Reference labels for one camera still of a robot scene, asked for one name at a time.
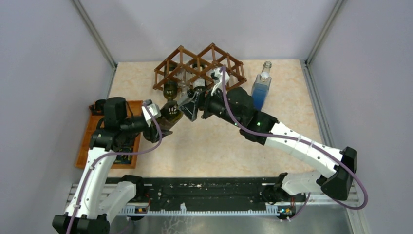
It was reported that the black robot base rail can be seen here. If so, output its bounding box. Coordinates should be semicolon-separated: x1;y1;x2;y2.
132;177;306;212

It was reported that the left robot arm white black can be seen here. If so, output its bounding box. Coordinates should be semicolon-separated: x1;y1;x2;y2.
52;97;163;234

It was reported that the white toothed cable strip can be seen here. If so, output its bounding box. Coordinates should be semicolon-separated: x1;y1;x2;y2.
117;204;281;217

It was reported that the orange wooden tray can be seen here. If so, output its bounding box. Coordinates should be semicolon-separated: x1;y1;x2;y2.
75;100;145;170

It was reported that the brown label wine bottle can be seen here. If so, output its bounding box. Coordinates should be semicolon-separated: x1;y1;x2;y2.
156;100;184;132

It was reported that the small clear glass bottle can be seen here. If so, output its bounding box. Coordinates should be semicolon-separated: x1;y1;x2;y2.
178;69;189;97

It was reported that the black patterned coaster in tray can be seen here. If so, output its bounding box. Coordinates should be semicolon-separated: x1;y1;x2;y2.
114;146;133;165

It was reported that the white label wine bottle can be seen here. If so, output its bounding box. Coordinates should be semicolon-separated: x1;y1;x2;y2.
192;63;207;92

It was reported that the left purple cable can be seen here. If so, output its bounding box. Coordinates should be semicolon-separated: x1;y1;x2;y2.
64;103;163;234

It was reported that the blue square glass bottle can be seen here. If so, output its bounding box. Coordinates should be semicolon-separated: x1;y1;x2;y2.
251;74;271;110

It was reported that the brown wooden wine rack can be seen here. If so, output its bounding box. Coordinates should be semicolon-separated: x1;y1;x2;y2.
152;43;247;91

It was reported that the dark green wine bottle left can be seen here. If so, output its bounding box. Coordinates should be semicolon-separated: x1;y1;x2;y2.
163;79;178;101

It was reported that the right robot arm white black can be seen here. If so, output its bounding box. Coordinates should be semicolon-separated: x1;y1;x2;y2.
178;87;357;201

